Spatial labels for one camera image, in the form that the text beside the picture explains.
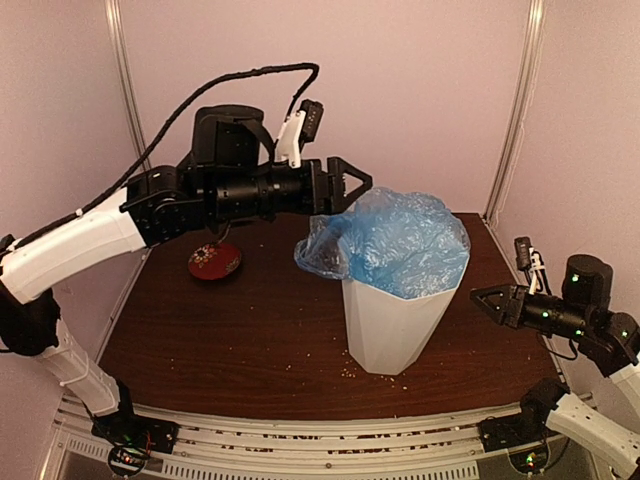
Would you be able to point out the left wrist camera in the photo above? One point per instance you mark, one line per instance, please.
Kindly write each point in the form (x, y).
(297, 130)

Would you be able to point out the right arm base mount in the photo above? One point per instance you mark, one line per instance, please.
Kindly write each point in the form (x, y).
(520, 435)

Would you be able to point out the left aluminium corner post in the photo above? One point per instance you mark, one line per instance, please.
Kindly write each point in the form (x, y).
(130, 95)

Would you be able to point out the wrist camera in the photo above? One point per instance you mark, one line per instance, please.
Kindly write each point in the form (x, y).
(297, 130)
(529, 261)

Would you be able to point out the aluminium front rail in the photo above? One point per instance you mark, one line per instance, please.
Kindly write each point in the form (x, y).
(441, 446)

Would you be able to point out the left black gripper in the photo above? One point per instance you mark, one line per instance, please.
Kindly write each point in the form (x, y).
(331, 199)

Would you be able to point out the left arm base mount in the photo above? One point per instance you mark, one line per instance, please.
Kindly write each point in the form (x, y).
(133, 440)

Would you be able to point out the red patterned plate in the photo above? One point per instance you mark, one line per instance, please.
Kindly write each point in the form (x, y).
(214, 261)

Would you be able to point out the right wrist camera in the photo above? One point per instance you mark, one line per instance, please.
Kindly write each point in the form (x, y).
(529, 261)

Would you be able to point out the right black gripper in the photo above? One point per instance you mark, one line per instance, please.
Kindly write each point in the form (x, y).
(513, 308)

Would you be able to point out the white faceted trash bin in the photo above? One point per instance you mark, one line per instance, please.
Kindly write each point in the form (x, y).
(385, 333)

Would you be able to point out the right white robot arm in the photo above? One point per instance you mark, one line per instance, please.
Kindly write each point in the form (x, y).
(609, 339)

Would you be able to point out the right aluminium corner post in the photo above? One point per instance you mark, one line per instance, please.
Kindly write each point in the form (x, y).
(523, 94)

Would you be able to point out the aluminium corner post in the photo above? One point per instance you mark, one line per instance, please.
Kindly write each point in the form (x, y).
(523, 94)
(130, 95)

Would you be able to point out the blue plastic trash bag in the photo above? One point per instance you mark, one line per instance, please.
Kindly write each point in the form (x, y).
(409, 245)

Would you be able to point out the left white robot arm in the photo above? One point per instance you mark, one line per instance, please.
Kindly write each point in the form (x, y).
(234, 171)

